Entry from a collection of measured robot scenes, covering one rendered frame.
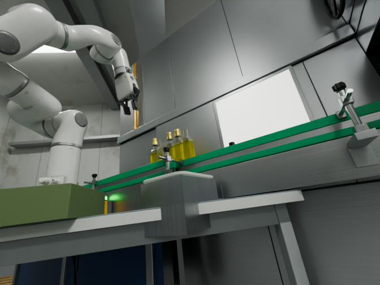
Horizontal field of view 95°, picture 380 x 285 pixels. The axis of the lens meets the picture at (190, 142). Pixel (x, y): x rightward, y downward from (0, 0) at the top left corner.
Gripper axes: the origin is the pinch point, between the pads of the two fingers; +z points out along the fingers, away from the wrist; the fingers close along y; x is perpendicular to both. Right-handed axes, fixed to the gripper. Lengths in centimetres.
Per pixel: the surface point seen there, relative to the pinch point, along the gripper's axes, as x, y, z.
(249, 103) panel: -42, -42, 8
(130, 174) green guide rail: -9.6, 20.8, 27.3
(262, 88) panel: -43, -50, 3
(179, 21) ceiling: -171, 34, -185
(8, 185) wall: -61, 439, -27
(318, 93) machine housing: -42, -70, 15
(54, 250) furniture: 32, 9, 44
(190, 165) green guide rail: -18.7, -11.0, 31.1
